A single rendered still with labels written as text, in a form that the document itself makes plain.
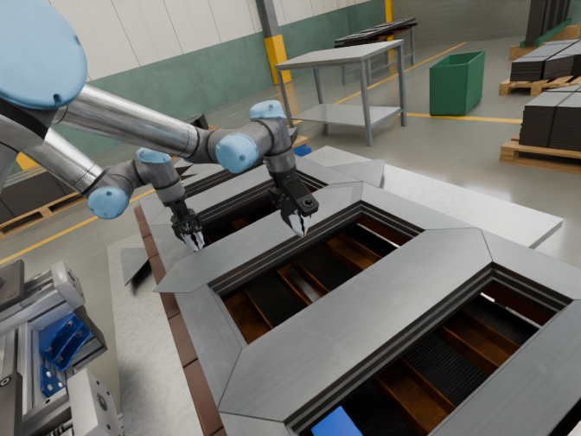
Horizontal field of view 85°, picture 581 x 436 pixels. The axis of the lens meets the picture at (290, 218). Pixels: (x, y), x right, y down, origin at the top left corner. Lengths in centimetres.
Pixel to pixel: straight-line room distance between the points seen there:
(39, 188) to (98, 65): 346
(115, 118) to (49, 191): 461
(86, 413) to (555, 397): 72
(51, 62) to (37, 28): 3
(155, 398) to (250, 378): 40
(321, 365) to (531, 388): 33
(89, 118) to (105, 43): 737
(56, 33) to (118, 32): 761
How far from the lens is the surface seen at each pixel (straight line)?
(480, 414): 63
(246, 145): 65
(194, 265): 103
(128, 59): 803
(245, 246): 101
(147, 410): 103
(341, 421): 60
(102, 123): 62
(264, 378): 69
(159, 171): 92
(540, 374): 69
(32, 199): 523
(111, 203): 81
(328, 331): 71
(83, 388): 70
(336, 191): 117
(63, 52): 44
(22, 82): 41
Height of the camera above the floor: 143
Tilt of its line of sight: 31 degrees down
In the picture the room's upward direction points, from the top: 16 degrees counter-clockwise
